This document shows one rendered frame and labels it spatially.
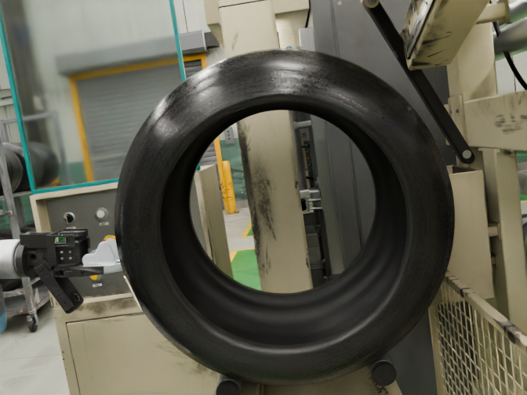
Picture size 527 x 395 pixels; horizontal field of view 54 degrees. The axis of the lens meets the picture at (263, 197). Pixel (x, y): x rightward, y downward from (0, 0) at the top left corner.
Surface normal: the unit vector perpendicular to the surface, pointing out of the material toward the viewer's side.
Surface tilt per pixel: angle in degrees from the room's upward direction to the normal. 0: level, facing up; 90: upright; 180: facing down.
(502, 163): 90
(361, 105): 82
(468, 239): 90
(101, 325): 90
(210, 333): 98
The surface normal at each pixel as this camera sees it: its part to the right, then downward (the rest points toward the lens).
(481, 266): -0.04, 0.12
